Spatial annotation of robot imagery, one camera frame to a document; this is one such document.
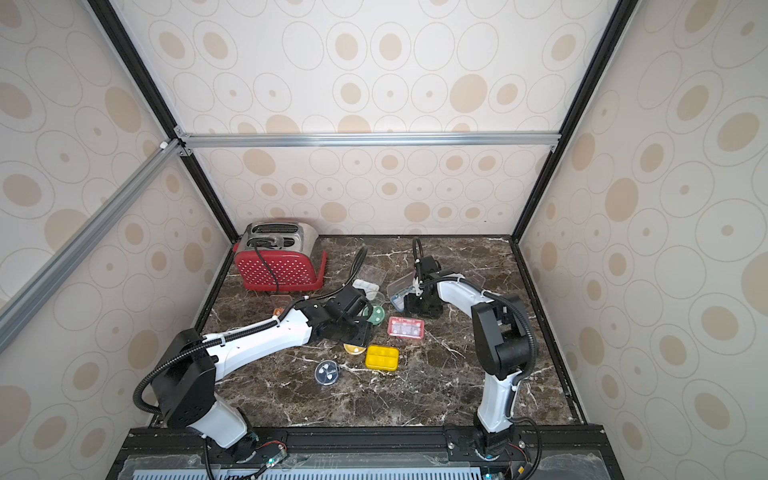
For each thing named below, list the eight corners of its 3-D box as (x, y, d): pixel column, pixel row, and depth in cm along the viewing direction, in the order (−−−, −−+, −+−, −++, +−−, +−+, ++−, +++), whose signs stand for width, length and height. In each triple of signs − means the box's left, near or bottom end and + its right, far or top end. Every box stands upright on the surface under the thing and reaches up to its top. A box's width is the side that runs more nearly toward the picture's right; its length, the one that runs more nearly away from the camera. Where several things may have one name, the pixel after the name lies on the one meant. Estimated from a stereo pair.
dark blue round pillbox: (314, 385, 85) (312, 382, 84) (317, 363, 89) (316, 360, 88) (339, 385, 85) (338, 382, 84) (341, 363, 89) (340, 360, 88)
